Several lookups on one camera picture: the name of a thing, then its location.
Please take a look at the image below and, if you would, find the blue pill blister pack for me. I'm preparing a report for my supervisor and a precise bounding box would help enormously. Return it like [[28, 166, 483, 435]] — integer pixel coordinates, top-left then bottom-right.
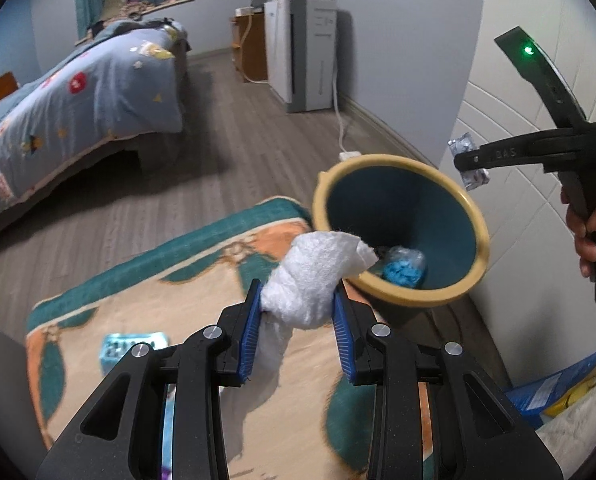
[[98, 332, 170, 375]]

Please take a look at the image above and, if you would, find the silver foil wrapper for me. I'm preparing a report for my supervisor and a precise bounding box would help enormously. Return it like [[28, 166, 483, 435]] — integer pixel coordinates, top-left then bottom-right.
[[448, 132, 490, 192]]

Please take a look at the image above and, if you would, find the clear bag with blue trash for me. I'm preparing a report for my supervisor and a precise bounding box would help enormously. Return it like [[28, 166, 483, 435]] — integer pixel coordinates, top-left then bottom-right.
[[380, 246, 427, 288]]

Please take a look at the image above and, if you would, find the white tissue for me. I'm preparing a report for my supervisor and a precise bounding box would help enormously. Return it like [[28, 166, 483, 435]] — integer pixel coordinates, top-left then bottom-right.
[[253, 232, 378, 377]]

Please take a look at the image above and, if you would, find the purple spray bottle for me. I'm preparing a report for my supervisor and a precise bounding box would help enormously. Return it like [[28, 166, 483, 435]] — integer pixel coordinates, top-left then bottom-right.
[[161, 384, 176, 480]]

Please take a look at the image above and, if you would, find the yellow and teal trash bin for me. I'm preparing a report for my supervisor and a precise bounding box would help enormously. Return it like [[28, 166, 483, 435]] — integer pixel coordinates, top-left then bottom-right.
[[312, 154, 490, 308]]

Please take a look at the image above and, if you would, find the person's right hand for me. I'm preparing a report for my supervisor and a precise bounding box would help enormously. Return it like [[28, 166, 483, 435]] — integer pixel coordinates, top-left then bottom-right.
[[560, 188, 596, 278]]

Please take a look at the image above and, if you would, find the blue and yellow bag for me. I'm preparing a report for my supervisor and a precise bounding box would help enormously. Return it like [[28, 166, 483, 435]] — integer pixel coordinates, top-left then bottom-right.
[[506, 352, 596, 429]]

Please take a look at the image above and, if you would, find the patterned quilted cushion mat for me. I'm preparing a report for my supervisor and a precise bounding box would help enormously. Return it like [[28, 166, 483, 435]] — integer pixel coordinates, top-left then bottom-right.
[[26, 197, 375, 479]]

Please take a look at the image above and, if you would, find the white grey air purifier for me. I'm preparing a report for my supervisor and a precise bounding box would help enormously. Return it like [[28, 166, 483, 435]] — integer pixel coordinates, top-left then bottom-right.
[[264, 0, 337, 113]]

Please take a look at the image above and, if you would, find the bed with blue floral duvet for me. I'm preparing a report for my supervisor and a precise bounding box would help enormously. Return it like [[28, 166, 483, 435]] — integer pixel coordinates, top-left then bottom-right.
[[0, 18, 188, 215]]

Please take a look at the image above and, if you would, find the wooden side cabinet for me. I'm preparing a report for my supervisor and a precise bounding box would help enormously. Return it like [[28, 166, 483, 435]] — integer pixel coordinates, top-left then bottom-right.
[[231, 12, 267, 82]]

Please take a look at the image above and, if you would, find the white power cable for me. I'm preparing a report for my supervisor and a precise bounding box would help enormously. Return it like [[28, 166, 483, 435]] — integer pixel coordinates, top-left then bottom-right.
[[329, 58, 364, 162]]

